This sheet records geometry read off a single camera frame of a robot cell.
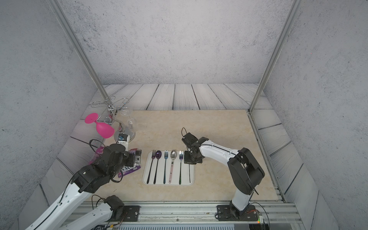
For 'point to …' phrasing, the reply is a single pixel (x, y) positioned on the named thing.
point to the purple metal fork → (153, 154)
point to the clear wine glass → (132, 122)
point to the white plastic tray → (167, 167)
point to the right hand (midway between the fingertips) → (188, 162)
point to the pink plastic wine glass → (104, 130)
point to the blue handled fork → (166, 157)
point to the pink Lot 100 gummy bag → (98, 153)
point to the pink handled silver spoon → (173, 155)
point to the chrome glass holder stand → (111, 104)
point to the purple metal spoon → (158, 154)
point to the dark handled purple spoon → (189, 170)
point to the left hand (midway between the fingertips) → (135, 150)
